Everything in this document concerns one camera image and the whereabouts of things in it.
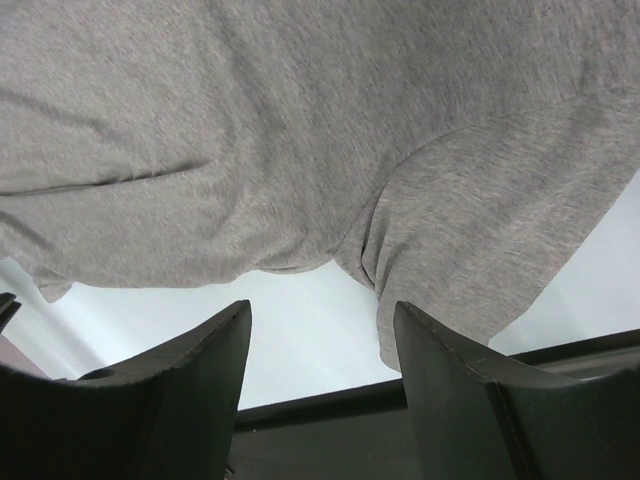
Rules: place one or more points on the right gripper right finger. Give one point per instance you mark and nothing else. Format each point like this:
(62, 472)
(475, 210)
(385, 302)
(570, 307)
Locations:
(566, 412)

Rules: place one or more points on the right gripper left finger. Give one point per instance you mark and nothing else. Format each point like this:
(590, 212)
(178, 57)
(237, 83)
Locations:
(167, 413)

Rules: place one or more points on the grey t shirt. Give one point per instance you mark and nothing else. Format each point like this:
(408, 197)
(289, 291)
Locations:
(452, 154)

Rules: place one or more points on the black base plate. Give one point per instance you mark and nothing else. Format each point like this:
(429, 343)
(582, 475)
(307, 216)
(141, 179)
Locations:
(361, 433)

